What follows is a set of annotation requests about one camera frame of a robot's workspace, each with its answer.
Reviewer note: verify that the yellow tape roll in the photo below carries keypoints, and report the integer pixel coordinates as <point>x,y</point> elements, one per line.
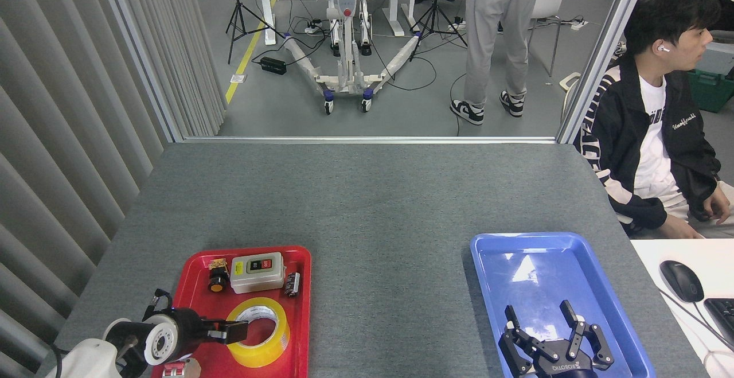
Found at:
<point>258,357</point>

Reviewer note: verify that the black push button orange cap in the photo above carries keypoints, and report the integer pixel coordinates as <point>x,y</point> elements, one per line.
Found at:
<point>218,281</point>

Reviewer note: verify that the small black silver component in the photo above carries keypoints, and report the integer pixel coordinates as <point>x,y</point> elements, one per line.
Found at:
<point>292,284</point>

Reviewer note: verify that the silver frame rail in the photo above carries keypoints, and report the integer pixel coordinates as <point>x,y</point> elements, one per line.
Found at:
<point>373,139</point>

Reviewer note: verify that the seated person's left hand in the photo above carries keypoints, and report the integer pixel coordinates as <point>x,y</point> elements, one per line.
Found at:
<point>718,203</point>

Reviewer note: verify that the blue plastic tray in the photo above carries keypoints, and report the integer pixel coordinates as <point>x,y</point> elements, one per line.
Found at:
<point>533,275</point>

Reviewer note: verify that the black camera tripod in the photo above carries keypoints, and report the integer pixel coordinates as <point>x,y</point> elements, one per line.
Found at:
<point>238,14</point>
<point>434,11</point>

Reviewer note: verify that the red plastic tray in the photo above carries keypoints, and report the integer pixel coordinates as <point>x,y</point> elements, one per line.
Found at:
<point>229,309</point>

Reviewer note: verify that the black keyboard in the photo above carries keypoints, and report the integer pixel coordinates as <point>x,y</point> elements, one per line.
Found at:
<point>723,316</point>

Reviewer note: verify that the black computer mouse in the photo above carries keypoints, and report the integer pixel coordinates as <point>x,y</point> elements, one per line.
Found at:
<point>681,280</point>

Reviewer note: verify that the grey two-button switch box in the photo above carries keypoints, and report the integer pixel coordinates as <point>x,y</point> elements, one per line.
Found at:
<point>258,277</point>

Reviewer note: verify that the standing person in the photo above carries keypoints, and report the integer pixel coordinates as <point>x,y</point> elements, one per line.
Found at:
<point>493,22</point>

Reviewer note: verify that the white power strip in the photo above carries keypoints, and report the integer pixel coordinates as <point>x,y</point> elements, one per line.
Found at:
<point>579,24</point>

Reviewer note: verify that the seated person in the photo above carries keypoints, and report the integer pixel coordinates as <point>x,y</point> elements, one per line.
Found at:
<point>622,137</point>

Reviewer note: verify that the black power adapter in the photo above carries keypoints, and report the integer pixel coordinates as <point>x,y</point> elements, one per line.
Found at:
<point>273,66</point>

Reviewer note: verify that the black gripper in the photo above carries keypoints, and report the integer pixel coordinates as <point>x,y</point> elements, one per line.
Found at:
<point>192,326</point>
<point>567,367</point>

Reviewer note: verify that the white stand on wheels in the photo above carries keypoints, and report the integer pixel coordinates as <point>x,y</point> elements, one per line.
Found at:
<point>344,22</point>

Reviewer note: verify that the seated person's right hand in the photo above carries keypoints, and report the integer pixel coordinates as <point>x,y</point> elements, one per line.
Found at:
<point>682,230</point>

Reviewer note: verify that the green bin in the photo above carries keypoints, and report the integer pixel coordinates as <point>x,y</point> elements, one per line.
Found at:
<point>714,91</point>

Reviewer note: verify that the silver frame post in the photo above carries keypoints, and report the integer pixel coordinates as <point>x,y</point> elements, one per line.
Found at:
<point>140,51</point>
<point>605,51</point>

